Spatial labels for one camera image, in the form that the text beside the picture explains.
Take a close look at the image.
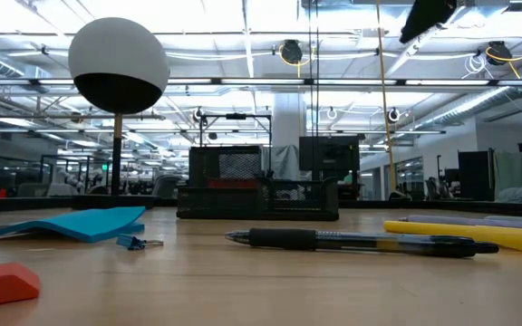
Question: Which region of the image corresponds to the yellow highlighter pen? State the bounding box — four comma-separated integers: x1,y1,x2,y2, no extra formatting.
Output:
382,219,522,257

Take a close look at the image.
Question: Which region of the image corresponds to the black grip pen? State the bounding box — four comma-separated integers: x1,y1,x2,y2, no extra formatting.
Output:
225,227,500,259

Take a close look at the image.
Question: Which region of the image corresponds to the black mesh desk organizer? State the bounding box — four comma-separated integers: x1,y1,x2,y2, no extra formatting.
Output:
176,145,340,222

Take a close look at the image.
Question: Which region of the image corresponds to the blue binder clip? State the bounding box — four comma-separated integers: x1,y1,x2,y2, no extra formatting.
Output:
115,234,165,252

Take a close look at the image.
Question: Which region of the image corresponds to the blue sticky note pad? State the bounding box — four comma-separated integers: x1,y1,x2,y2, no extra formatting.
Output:
0,206,147,244

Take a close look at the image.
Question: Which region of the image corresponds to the grey blue office chair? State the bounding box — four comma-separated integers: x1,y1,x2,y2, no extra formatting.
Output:
151,174,183,198

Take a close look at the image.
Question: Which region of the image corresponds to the black cabinet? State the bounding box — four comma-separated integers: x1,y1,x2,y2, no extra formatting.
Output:
458,149,497,202

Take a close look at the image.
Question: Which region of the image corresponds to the black monitor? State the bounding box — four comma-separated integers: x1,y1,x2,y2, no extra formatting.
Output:
298,135,361,182

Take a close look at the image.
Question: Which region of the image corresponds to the white globe table lamp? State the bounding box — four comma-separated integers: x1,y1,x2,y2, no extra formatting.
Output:
67,16,171,211

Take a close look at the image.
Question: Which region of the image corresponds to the black ceiling cable reel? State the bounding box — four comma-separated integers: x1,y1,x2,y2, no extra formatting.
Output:
485,40,515,67
278,39,305,66

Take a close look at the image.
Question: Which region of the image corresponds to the yellow cable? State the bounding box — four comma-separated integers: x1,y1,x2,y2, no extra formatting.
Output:
375,0,398,194

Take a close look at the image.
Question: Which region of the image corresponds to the black metal table frame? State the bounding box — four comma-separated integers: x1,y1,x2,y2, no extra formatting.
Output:
0,195,522,219

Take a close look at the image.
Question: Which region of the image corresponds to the black metal rig frame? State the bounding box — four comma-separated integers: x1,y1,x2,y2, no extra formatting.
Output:
198,111,274,149

